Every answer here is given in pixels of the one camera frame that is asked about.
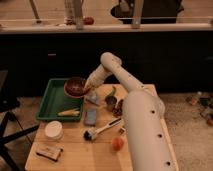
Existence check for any wooden block with label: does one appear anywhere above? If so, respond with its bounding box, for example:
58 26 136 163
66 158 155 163
35 144 63 162

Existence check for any white round lidded container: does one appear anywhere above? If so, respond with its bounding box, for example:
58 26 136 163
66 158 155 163
45 121 63 140

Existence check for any brown pine cone object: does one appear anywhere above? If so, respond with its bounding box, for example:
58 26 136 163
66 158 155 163
113 99 123 117

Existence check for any green chili pepper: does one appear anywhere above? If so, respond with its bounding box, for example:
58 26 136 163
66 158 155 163
105 86 117 98

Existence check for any metal cup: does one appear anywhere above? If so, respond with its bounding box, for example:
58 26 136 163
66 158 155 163
105 96 117 112

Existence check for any black chair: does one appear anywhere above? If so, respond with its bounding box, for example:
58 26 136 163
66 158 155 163
0 69 40 171

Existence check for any red object on shelf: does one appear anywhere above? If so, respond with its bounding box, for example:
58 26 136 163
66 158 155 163
83 17 94 25

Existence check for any pale corn cob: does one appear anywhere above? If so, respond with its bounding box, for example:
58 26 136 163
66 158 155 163
57 108 80 116

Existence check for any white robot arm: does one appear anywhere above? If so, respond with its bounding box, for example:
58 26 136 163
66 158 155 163
85 52 179 171

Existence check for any grey triangular cloth piece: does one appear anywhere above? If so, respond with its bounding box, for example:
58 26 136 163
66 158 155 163
86 92 100 106

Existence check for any green plastic tray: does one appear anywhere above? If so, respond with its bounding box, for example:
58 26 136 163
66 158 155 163
36 78 84 122

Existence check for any white handled brush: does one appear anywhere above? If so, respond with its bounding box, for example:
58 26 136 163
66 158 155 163
83 118 121 141

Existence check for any blue sponge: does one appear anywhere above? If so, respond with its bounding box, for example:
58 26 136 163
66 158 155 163
84 109 97 126

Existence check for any dark red bowl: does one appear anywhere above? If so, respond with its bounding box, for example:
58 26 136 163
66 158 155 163
64 77 88 98

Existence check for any small green handled tool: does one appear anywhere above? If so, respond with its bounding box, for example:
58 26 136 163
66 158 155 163
118 126 126 135

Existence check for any orange fruit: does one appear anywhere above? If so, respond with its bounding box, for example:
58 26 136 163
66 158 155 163
111 137 124 151

